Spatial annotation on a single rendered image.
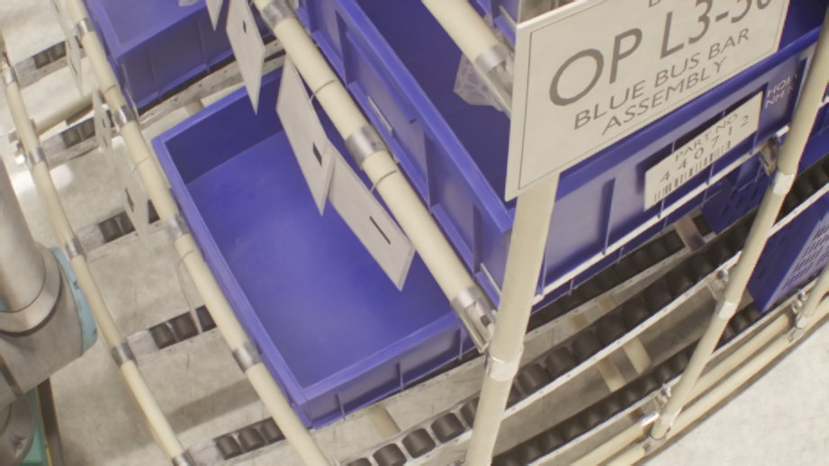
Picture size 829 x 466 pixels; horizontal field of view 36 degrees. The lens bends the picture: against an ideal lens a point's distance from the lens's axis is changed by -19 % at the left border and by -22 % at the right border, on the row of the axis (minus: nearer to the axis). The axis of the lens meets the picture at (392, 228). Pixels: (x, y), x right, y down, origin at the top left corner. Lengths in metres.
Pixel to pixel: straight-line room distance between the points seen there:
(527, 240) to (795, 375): 1.52
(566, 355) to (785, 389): 0.96
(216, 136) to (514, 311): 0.61
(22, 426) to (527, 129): 1.21
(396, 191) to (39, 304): 0.57
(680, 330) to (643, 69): 1.60
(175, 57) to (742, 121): 0.80
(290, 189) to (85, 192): 0.96
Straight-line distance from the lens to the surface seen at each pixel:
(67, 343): 1.86
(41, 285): 1.79
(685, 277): 1.76
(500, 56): 1.04
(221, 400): 2.48
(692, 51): 1.02
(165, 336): 2.03
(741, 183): 1.82
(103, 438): 2.48
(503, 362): 1.35
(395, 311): 1.72
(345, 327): 1.71
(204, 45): 1.86
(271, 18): 1.54
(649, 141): 1.23
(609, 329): 1.72
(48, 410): 2.17
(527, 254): 1.16
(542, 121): 0.96
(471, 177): 1.21
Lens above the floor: 2.31
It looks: 63 degrees down
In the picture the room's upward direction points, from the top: 1 degrees clockwise
